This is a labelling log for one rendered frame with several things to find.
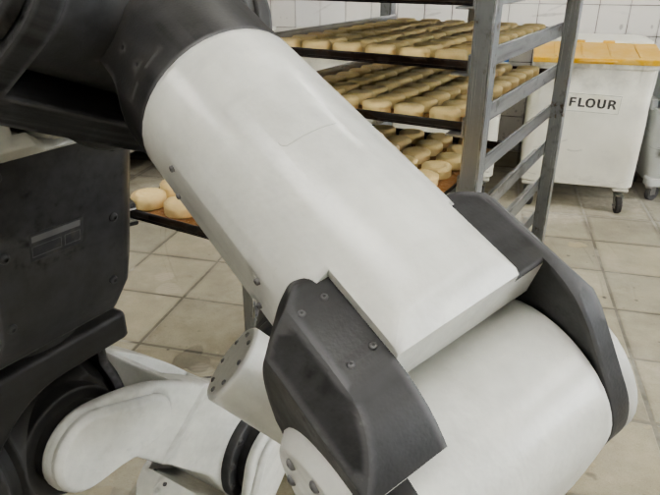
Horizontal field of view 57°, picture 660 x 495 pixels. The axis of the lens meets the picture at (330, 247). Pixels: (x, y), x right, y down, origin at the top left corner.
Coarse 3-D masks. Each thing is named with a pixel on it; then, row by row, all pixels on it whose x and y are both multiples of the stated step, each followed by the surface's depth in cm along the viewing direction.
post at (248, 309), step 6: (246, 294) 129; (246, 300) 129; (252, 300) 128; (246, 306) 130; (252, 306) 129; (246, 312) 131; (252, 312) 130; (246, 318) 131; (252, 318) 130; (246, 324) 132; (252, 324) 131; (246, 330) 133
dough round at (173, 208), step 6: (168, 198) 86; (174, 198) 86; (168, 204) 84; (174, 204) 84; (180, 204) 84; (168, 210) 84; (174, 210) 84; (180, 210) 84; (186, 210) 84; (168, 216) 85; (174, 216) 84; (180, 216) 84; (186, 216) 84
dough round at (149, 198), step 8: (136, 192) 89; (144, 192) 89; (152, 192) 89; (160, 192) 89; (136, 200) 87; (144, 200) 86; (152, 200) 87; (160, 200) 88; (144, 208) 87; (152, 208) 87
